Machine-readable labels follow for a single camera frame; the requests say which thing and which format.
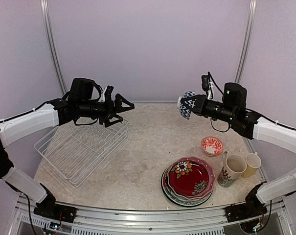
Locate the aluminium frame post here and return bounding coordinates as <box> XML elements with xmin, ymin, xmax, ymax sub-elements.
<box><xmin>40</xmin><ymin>0</ymin><xmax>67</xmax><ymax>94</ymax></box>
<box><xmin>234</xmin><ymin>0</ymin><xmax>257</xmax><ymax>84</ymax></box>

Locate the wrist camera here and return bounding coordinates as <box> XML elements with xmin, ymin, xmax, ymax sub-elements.
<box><xmin>99</xmin><ymin>86</ymin><xmax>114</xmax><ymax>103</ymax></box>
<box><xmin>201</xmin><ymin>71</ymin><xmax>214</xmax><ymax>100</ymax></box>

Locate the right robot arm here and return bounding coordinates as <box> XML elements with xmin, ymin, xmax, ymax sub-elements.
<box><xmin>179</xmin><ymin>83</ymin><xmax>296</xmax><ymax>217</ymax></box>

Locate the left aluminium frame post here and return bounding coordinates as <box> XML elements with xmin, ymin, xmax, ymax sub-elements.
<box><xmin>40</xmin><ymin>0</ymin><xmax>67</xmax><ymax>94</ymax></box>

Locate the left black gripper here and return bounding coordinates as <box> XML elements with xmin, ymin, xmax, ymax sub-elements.
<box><xmin>78</xmin><ymin>93</ymin><xmax>135</xmax><ymax>127</ymax></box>

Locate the front aluminium rail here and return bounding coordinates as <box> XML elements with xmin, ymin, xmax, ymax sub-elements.
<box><xmin>8</xmin><ymin>196</ymin><xmax>293</xmax><ymax>235</ymax></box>

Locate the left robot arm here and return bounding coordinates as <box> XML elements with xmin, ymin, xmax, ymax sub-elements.
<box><xmin>0</xmin><ymin>78</ymin><xmax>135</xmax><ymax>218</ymax></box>

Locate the right aluminium frame post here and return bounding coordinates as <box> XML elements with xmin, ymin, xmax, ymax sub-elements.
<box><xmin>234</xmin><ymin>0</ymin><xmax>257</xmax><ymax>84</ymax></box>

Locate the floral green mug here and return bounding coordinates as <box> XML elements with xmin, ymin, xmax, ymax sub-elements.
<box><xmin>217</xmin><ymin>151</ymin><xmax>247</xmax><ymax>188</ymax></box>

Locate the light green flower plate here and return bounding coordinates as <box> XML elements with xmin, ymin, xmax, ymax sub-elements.
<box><xmin>161</xmin><ymin>181</ymin><xmax>212</xmax><ymax>201</ymax></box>

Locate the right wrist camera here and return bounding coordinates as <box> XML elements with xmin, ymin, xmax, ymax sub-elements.
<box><xmin>201</xmin><ymin>71</ymin><xmax>214</xmax><ymax>100</ymax></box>

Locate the white red patterned cup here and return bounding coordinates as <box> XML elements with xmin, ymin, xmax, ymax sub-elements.
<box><xmin>201</xmin><ymin>136</ymin><xmax>224</xmax><ymax>157</ymax></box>

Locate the blue white patterned bowl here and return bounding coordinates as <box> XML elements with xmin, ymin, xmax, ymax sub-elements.
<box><xmin>177</xmin><ymin>91</ymin><xmax>195</xmax><ymax>120</ymax></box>

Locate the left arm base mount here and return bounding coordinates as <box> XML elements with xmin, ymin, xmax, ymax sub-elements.
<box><xmin>34</xmin><ymin>189</ymin><xmax>77</xmax><ymax>223</ymax></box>

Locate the black rimmed plate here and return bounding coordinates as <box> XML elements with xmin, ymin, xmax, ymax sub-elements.
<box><xmin>160</xmin><ymin>171</ymin><xmax>212</xmax><ymax>208</ymax></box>

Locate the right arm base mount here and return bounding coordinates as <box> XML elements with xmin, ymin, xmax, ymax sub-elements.
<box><xmin>224</xmin><ymin>184</ymin><xmax>268</xmax><ymax>222</ymax></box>

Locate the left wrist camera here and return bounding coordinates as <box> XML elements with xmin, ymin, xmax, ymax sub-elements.
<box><xmin>99</xmin><ymin>86</ymin><xmax>114</xmax><ymax>103</ymax></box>

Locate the yellow ceramic mug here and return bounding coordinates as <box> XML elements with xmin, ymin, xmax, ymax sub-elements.
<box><xmin>241</xmin><ymin>152</ymin><xmax>262</xmax><ymax>178</ymax></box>

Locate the white wire dish rack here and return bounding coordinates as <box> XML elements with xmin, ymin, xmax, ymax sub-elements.
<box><xmin>34</xmin><ymin>118</ymin><xmax>128</xmax><ymax>187</ymax></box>

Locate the red teal patterned plate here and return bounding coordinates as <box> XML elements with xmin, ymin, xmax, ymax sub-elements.
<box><xmin>161</xmin><ymin>176</ymin><xmax>213</xmax><ymax>207</ymax></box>

